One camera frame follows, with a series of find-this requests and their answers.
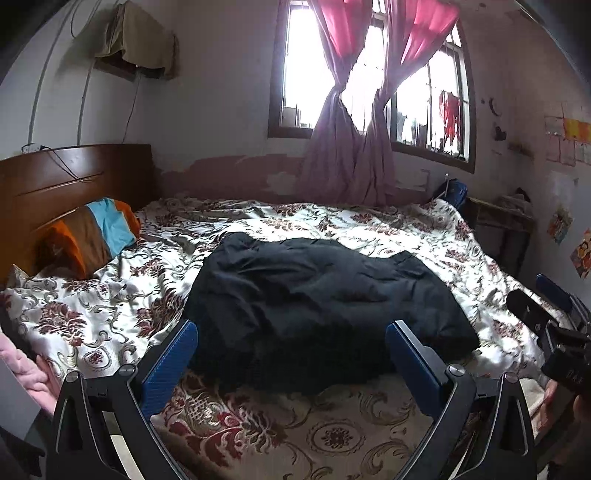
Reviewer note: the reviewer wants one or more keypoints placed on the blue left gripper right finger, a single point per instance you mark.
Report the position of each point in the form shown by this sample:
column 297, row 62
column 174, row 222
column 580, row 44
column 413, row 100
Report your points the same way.
column 423, row 371

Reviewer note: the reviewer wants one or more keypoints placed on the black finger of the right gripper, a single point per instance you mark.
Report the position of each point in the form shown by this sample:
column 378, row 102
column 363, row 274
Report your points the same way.
column 529, row 312

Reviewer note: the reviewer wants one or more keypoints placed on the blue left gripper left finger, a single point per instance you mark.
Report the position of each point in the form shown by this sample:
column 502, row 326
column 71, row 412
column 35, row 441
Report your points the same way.
column 162, row 366

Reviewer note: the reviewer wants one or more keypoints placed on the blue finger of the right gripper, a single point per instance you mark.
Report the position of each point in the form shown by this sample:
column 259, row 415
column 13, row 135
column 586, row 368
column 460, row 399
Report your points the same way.
column 554, row 294

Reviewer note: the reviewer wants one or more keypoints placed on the large black padded coat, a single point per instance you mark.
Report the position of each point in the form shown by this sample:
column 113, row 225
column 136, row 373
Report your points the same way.
column 300, row 315

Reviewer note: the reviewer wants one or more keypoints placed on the red clothing outside window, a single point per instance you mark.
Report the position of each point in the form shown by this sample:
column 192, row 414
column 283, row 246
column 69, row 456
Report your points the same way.
column 450, row 107

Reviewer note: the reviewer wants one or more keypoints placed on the person's right hand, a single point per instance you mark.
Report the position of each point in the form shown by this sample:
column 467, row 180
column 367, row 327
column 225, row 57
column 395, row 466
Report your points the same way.
column 560, row 419

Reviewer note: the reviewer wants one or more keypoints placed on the wooden bedside table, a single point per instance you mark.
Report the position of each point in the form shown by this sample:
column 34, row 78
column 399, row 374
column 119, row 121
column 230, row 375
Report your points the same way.
column 509, row 229

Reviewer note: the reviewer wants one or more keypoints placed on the floral white red bedspread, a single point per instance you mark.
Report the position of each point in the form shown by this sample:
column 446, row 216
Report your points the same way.
column 347, row 432

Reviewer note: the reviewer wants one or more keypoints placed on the blue bag by bed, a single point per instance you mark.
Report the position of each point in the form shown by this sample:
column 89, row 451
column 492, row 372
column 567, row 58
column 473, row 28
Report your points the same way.
column 453, row 191

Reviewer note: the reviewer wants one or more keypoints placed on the striped blue orange pillow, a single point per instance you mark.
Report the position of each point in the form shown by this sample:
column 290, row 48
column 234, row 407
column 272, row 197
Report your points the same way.
column 89, row 237

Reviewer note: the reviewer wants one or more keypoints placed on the dark framed window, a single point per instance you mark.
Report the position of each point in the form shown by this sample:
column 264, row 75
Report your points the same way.
column 300, row 81

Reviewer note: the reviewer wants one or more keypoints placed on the brown wooden headboard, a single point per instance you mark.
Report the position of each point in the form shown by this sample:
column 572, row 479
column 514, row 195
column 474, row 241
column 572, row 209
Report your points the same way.
column 38, row 188

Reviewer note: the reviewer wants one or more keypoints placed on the cloth covered air conditioner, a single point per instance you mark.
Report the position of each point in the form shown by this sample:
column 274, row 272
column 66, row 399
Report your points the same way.
column 138, row 39

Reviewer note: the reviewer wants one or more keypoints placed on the colourful wall sticker lower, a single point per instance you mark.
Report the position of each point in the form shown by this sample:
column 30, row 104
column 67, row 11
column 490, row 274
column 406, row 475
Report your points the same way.
column 581, row 255

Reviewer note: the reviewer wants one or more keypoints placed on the colourful wall sticker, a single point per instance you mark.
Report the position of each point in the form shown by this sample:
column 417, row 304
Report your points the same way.
column 581, row 255
column 559, row 224

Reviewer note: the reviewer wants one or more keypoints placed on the colourful wall sticker upper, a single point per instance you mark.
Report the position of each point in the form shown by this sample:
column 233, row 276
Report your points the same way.
column 559, row 224

